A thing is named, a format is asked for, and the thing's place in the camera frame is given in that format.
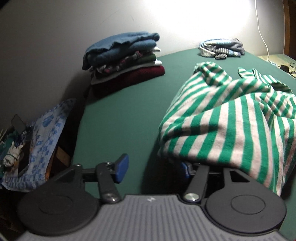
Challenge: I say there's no green white striped shirt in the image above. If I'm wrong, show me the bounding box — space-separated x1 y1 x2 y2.
159 62 295 194

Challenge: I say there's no blue grey striped clothes pile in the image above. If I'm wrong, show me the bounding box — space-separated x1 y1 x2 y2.
199 39 245 60

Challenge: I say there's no blue white patterned towel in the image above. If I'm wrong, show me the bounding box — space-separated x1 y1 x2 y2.
1 98 76 192

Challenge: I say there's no white toy figure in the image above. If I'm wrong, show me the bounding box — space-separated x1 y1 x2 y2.
2 142 23 172

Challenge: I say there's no blue folded sweater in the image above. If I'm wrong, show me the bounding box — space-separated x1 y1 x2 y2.
82 31 160 71

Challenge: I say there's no black charger with cables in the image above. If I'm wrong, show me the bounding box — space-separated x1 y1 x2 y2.
280 62 296 75

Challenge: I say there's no white power cable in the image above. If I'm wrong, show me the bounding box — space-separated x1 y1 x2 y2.
254 0 278 65

